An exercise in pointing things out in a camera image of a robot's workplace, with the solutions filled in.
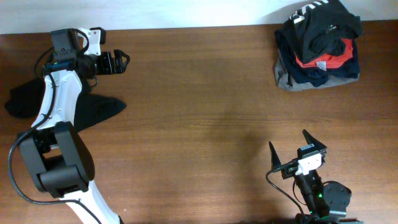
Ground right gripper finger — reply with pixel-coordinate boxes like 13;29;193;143
269;141;281;170
302;129;327;151

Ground dark green t-shirt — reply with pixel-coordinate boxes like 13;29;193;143
275;0;363;63

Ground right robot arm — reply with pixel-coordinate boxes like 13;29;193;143
266;129;362;224

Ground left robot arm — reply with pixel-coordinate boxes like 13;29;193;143
12;27;130;223

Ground navy folded t-shirt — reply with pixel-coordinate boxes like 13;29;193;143
275;31;360;87

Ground grey folded t-shirt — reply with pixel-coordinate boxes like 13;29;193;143
274;51;360;91

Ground red folded t-shirt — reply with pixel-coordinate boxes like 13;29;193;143
295;39;353;71

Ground black t-shirt white letters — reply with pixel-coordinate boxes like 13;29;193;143
4;78;126;131

